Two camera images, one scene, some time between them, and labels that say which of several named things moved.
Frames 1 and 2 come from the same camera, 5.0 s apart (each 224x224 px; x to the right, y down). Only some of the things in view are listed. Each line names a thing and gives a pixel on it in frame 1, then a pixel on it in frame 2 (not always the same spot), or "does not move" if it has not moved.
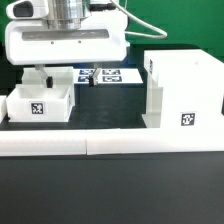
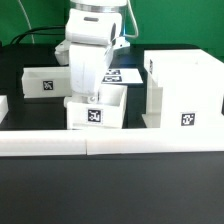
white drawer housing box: (184, 89) does not move
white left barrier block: (3, 107) does not move
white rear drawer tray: (59, 75) does not move
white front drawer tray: (34, 103) -> (107, 112)
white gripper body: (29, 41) -> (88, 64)
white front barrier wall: (111, 141) does not move
